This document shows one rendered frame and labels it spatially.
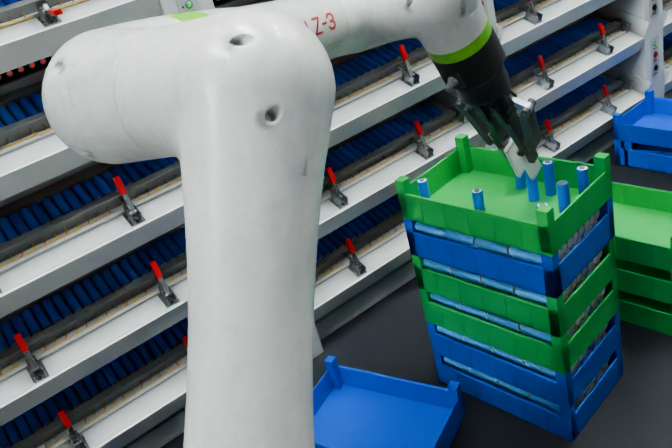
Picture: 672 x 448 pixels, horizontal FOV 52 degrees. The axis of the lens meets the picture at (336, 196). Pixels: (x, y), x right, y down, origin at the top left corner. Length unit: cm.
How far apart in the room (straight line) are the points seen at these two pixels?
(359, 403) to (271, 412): 97
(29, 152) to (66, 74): 64
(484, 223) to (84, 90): 72
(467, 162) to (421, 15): 53
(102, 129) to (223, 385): 23
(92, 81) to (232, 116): 15
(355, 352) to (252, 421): 110
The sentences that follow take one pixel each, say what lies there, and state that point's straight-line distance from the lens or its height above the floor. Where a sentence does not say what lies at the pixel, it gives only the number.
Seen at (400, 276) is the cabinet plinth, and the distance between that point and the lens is 176.
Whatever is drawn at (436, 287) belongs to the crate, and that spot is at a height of 26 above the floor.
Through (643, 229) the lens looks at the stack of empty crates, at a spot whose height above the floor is 16.
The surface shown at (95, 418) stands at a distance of 151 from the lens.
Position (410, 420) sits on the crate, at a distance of 142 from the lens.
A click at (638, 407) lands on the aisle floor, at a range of 142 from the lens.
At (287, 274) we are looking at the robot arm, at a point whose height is 76.
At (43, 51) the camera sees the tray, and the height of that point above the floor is 84.
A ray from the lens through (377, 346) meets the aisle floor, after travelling 161.
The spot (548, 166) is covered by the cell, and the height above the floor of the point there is 46.
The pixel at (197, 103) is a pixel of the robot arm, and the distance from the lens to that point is 49.
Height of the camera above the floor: 102
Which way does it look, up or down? 26 degrees down
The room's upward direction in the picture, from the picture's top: 15 degrees counter-clockwise
